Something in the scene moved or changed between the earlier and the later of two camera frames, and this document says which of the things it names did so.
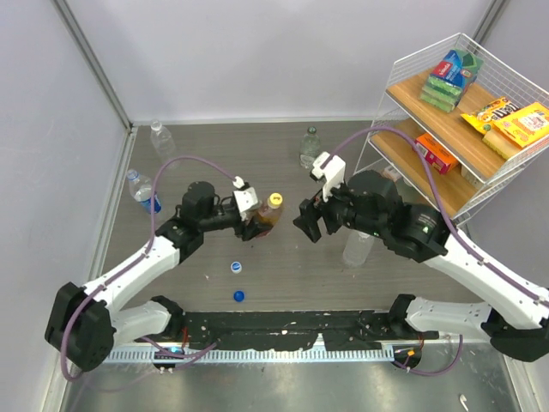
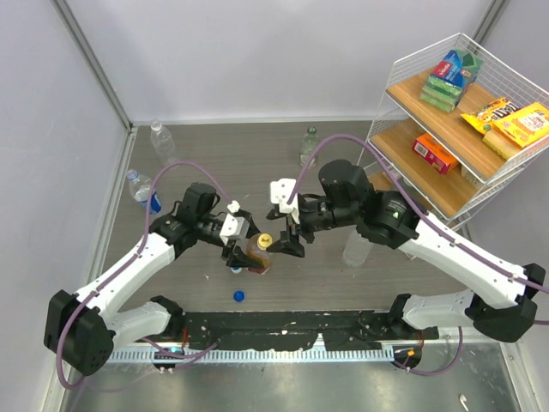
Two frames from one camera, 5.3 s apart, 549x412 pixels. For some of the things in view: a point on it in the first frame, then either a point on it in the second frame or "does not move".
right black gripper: [310, 210] to [288, 242]
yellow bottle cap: [275, 199] to [264, 241]
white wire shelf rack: [458, 124] does not move
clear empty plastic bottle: [162, 141] does not move
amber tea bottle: [270, 213] to [256, 250]
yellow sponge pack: [518, 130] does not move
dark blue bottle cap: [238, 296] does not move
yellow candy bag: [483, 118] does not move
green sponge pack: [455, 72] does not move
